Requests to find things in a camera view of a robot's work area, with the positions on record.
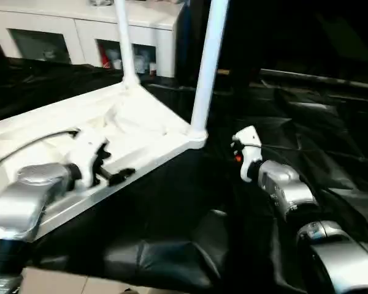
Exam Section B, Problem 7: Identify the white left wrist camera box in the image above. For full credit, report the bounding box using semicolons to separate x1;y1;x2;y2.
66;129;111;184

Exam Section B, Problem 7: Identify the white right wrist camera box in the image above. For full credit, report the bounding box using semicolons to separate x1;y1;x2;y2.
232;126;263;183

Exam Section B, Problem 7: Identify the black work mat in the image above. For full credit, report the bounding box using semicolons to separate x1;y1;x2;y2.
0;56;368;294

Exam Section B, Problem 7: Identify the white plastic table top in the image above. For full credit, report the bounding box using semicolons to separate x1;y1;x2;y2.
0;81;208;243

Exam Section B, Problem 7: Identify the white sideboard with glass doors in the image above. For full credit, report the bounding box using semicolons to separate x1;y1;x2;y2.
0;0;188;79

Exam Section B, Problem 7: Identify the white plastic table leg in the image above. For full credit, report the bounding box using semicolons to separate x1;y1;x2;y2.
188;0;230;140
113;0;140;88

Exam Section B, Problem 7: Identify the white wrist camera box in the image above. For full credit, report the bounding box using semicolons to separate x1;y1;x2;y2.
66;129;111;184
232;126;263;183

